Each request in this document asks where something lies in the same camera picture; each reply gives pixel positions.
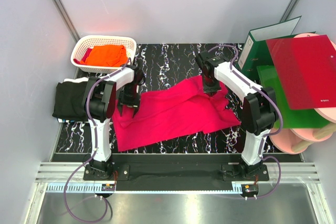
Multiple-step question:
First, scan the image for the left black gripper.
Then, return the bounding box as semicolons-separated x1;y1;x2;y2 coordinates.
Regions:
117;82;140;115

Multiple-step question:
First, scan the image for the magenta t shirt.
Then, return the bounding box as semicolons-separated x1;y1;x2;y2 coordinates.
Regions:
112;76;240;152

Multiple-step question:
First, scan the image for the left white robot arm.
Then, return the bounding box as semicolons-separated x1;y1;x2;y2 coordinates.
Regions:
82;65;145;180

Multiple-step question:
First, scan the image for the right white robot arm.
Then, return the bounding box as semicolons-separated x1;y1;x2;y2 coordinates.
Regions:
195;51;279;180

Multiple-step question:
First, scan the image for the orange t shirt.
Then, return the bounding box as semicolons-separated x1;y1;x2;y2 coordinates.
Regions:
78;45;128;67

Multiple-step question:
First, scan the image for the green lever arch binder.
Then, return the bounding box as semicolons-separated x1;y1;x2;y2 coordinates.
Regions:
236;16;301;82

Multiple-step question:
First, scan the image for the folded black t shirt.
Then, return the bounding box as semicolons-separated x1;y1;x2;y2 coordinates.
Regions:
52;78;88;122

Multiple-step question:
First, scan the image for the white plastic basket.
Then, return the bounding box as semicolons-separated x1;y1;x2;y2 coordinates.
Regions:
70;35;136;74

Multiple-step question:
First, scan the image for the pink round wooden stool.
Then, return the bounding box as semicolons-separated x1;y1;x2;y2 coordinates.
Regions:
270;34;335;154

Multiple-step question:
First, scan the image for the red plastic folder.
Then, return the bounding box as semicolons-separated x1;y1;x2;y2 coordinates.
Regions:
266;35;335;110

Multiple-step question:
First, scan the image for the green plastic folder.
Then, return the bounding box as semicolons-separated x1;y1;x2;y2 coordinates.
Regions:
257;66;330;129

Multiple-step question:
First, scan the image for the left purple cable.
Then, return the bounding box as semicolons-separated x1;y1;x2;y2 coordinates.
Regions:
64;56;132;222

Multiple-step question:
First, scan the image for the purple cable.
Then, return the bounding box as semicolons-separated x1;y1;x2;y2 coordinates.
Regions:
208;44;284;200
64;56;132;222

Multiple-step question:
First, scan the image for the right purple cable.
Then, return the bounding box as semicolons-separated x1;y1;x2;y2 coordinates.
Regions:
208;44;284;200

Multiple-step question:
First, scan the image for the aluminium rail frame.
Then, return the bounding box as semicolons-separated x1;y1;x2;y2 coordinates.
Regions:
23;162;333;223

